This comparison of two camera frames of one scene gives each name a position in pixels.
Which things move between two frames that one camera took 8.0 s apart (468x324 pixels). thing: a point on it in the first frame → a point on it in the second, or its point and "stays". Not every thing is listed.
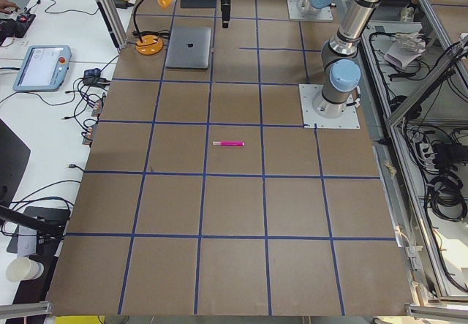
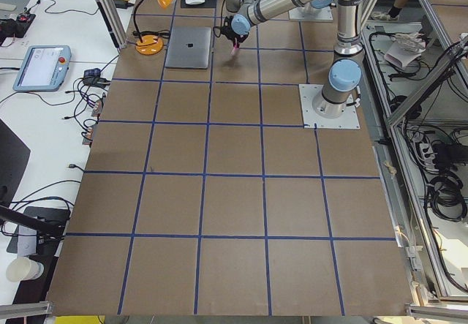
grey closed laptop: [189, 48] stays
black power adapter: [123, 4] stays
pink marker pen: [228, 143] → [235, 47]
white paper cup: [23, 268] stays
